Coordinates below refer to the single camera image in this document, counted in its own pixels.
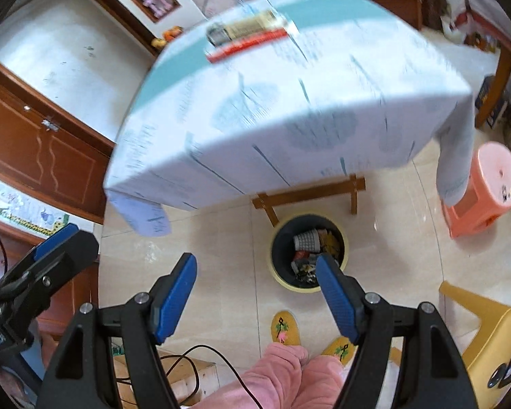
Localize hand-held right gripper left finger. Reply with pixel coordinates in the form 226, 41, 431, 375
36, 252, 199, 409

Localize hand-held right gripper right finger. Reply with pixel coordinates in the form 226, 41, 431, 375
315, 255, 480, 409

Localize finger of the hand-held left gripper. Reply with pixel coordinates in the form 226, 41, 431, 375
0, 223, 99, 324

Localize black yellow snack wrapper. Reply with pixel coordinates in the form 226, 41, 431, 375
296, 264, 321, 287

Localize brown snack packet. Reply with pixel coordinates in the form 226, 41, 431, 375
319, 230, 342, 259

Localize grey ribbed paper cup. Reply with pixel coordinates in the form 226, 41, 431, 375
293, 229, 321, 253

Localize dark bin with yellow rim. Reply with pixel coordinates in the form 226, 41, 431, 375
268, 213, 350, 294

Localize yellow right slipper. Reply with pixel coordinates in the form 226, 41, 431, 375
321, 336, 357, 365

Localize yellow slipper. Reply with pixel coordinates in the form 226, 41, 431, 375
321, 336, 357, 365
270, 310, 302, 346

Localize yellow left slipper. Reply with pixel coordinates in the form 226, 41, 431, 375
270, 310, 302, 346

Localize cardboard box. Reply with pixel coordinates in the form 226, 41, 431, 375
113, 347, 218, 409

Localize person's right leg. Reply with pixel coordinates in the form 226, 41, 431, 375
290, 353, 345, 409

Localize person's leg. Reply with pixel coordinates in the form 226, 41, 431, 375
290, 353, 345, 409
221, 343, 309, 409

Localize person's left leg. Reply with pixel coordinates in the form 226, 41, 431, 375
221, 343, 309, 409

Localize brown wooden door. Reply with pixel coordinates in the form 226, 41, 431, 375
0, 60, 115, 225

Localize low wooden stool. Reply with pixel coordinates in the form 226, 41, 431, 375
252, 174, 366, 227

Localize yellow plastic chair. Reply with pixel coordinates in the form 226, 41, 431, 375
438, 281, 511, 402

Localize orange plastic stool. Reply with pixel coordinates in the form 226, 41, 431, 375
442, 141, 511, 239

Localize blue tree-print tablecloth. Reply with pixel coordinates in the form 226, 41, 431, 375
103, 0, 478, 237

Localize red and white flat box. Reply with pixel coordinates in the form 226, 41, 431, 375
205, 28, 289, 64

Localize pink dumbbells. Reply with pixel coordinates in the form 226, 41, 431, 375
144, 0, 171, 16

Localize green and white carton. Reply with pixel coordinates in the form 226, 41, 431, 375
206, 9, 289, 46

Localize wooden television cabinet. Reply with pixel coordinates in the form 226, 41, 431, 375
353, 0, 422, 30

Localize dark wicker stand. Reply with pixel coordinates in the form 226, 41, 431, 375
417, 0, 448, 30

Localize black cable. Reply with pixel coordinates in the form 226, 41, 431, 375
115, 345, 265, 409

